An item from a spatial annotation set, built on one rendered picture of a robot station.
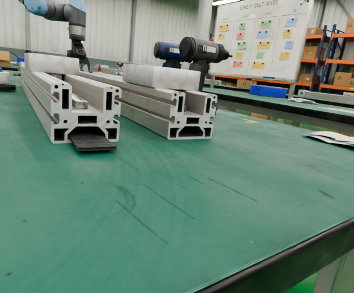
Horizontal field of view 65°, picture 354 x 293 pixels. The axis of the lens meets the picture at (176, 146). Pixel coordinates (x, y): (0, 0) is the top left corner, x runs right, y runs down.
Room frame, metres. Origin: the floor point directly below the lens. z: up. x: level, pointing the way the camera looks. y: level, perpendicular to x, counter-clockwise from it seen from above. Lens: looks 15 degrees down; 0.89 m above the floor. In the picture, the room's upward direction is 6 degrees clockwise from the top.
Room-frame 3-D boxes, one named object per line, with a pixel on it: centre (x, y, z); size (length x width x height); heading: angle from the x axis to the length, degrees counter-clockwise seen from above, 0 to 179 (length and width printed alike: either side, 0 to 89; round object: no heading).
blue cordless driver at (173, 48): (1.05, 0.02, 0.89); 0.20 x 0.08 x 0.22; 109
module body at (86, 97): (0.74, 0.35, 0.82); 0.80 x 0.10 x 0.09; 33
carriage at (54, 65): (0.74, 0.35, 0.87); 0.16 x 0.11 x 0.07; 33
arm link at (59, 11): (1.34, 0.62, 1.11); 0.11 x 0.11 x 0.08; 85
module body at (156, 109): (0.84, 0.19, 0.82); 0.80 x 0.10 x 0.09; 33
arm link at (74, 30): (1.34, 0.52, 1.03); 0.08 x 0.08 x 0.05
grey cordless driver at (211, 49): (0.87, -0.07, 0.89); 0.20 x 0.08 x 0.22; 129
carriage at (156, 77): (0.63, 0.06, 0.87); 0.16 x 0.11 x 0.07; 33
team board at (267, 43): (3.94, -0.87, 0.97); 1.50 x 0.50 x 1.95; 37
